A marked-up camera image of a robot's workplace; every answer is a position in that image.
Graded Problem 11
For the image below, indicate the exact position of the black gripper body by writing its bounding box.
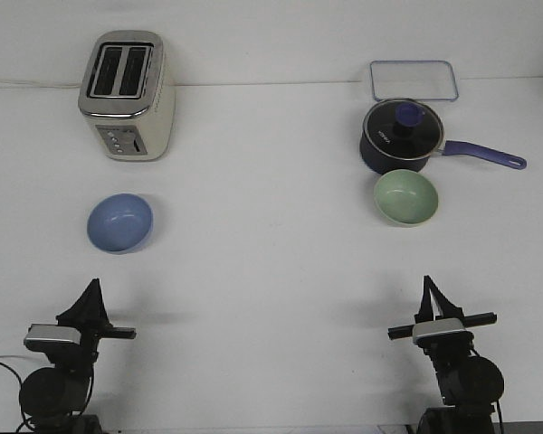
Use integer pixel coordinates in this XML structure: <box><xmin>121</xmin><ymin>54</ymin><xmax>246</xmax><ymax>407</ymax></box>
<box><xmin>56</xmin><ymin>313</ymin><xmax>137</xmax><ymax>362</ymax></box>
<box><xmin>387</xmin><ymin>312</ymin><xmax>497</xmax><ymax>357</ymax></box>

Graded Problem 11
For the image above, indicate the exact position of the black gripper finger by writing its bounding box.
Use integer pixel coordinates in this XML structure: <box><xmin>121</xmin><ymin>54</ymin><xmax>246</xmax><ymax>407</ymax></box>
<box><xmin>56</xmin><ymin>278</ymin><xmax>108</xmax><ymax>322</ymax></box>
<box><xmin>417</xmin><ymin>275</ymin><xmax>463</xmax><ymax>322</ymax></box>

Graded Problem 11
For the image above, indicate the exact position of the blue bowl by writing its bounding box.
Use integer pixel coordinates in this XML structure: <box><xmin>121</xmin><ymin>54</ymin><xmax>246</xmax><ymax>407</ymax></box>
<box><xmin>86</xmin><ymin>193</ymin><xmax>154</xmax><ymax>254</ymax></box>

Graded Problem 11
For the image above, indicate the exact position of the green bowl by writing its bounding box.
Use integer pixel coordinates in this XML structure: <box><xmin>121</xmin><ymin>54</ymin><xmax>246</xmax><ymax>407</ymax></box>
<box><xmin>373</xmin><ymin>169</ymin><xmax>440</xmax><ymax>227</ymax></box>

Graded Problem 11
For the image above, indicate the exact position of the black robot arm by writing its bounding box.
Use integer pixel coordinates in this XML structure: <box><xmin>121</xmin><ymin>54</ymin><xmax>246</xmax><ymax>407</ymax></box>
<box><xmin>18</xmin><ymin>278</ymin><xmax>137</xmax><ymax>433</ymax></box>
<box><xmin>387</xmin><ymin>276</ymin><xmax>505</xmax><ymax>433</ymax></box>

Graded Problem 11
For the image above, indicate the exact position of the dark blue saucepan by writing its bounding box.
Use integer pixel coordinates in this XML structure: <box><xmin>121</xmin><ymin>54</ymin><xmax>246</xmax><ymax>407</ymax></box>
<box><xmin>359</xmin><ymin>125</ymin><xmax>527</xmax><ymax>175</ymax></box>

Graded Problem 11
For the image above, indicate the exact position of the glass pot lid blue knob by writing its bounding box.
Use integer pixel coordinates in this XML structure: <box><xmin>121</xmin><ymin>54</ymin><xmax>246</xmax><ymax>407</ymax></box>
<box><xmin>364</xmin><ymin>99</ymin><xmax>444</xmax><ymax>160</ymax></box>

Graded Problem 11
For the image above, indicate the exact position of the cream and steel toaster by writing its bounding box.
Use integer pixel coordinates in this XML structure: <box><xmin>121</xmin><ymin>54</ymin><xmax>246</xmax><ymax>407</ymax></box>
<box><xmin>78</xmin><ymin>30</ymin><xmax>176</xmax><ymax>162</ymax></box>

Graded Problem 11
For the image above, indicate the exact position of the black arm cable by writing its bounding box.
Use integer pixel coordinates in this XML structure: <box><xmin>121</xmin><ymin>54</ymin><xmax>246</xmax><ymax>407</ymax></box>
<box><xmin>0</xmin><ymin>354</ymin><xmax>33</xmax><ymax>434</ymax></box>

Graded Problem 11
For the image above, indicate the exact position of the white toaster power cord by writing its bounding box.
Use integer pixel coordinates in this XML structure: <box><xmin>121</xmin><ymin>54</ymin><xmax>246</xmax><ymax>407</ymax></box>
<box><xmin>0</xmin><ymin>78</ymin><xmax>83</xmax><ymax>89</ymax></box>

